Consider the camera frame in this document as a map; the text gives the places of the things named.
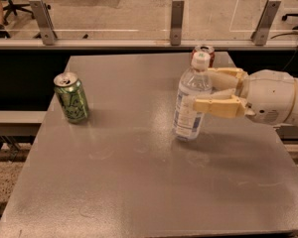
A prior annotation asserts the red cola can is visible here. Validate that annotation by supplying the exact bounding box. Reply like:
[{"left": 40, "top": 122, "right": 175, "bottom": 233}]
[{"left": 192, "top": 45, "right": 215, "bottom": 67}]

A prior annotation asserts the green soda can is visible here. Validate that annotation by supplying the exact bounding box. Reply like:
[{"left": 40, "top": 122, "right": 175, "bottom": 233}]
[{"left": 54, "top": 71, "right": 88, "bottom": 123}]

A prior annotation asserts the left metal bracket post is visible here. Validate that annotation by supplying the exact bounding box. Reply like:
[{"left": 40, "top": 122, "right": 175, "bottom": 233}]
[{"left": 29, "top": 0, "right": 57, "bottom": 46}]

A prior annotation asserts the right metal bracket post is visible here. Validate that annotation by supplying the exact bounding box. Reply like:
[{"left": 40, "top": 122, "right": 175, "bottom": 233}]
[{"left": 250, "top": 0, "right": 281, "bottom": 46}]

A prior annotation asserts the middle metal bracket post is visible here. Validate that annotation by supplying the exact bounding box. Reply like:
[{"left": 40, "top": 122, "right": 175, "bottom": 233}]
[{"left": 170, "top": 0, "right": 185, "bottom": 46}]

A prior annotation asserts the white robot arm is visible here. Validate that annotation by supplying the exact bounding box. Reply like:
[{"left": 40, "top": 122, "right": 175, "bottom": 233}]
[{"left": 189, "top": 67, "right": 298, "bottom": 128}]

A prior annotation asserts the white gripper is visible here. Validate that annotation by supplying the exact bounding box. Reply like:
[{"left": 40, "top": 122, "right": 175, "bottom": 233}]
[{"left": 189, "top": 67, "right": 295, "bottom": 125}]

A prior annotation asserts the metal bracket post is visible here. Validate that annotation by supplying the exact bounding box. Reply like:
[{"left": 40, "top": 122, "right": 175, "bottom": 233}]
[
  {"left": 250, "top": 0, "right": 281, "bottom": 46},
  {"left": 29, "top": 0, "right": 57, "bottom": 46},
  {"left": 170, "top": 0, "right": 185, "bottom": 46}
]

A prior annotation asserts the metal rail barrier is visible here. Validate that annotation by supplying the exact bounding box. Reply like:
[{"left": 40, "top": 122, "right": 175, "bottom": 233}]
[{"left": 0, "top": 39, "right": 298, "bottom": 51}]

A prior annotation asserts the blue labelled plastic water bottle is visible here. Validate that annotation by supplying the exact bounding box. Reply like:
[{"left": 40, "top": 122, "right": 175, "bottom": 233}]
[{"left": 173, "top": 52, "right": 213, "bottom": 141}]

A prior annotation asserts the grey side bench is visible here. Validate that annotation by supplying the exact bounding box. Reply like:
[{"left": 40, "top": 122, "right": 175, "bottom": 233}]
[{"left": 0, "top": 111, "right": 46, "bottom": 136}]

